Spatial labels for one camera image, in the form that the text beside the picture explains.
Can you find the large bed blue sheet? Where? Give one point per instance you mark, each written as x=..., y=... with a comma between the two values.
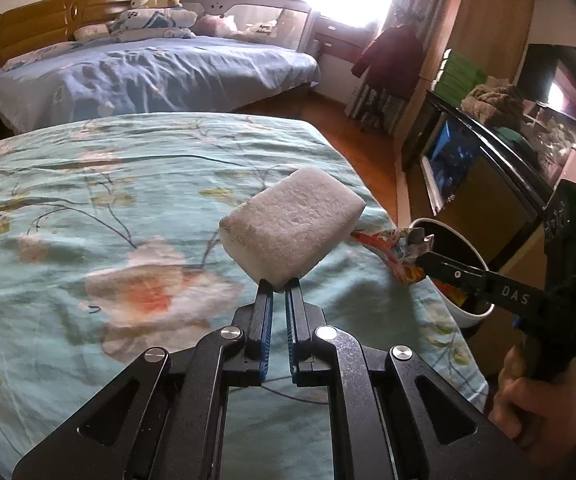
x=55, y=86

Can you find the round black white trash bin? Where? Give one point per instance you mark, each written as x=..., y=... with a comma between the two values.
x=467, y=313

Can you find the pink plush toy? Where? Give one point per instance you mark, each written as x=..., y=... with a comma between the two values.
x=215, y=26

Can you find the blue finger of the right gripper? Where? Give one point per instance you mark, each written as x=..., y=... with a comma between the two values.
x=522, y=300

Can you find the black tv cabinet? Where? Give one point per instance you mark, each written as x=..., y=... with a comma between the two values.
x=464, y=175

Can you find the blue white patterned pillow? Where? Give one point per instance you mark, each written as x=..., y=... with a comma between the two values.
x=142, y=24

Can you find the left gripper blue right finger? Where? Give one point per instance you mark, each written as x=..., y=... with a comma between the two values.
x=391, y=415

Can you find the white plush toys on headboard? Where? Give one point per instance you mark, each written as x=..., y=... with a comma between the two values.
x=154, y=4

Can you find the grey bed guard rail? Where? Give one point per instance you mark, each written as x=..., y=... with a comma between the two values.
x=283, y=23

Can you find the black television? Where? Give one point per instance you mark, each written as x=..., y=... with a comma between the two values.
x=548, y=77

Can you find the wooden headboard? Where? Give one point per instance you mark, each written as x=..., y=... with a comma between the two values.
x=46, y=22

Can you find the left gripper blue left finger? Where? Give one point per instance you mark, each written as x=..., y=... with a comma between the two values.
x=163, y=417

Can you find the stack of green boxes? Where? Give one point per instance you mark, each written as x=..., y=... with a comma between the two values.
x=456, y=77

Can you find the red colourful candy wrapper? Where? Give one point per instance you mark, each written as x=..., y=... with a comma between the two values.
x=399, y=249

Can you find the wooden wardrobe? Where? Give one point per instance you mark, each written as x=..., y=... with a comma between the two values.
x=491, y=34

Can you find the brown plush toy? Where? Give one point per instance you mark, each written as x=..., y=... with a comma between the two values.
x=494, y=107

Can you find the person's right hand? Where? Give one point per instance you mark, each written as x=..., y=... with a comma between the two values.
x=540, y=416

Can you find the white sponge block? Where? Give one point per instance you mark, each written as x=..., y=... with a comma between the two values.
x=284, y=231

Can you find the dark coat on rack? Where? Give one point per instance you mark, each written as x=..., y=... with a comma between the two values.
x=392, y=62

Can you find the teal floral bed cover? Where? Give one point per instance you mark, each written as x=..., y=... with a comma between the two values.
x=109, y=245

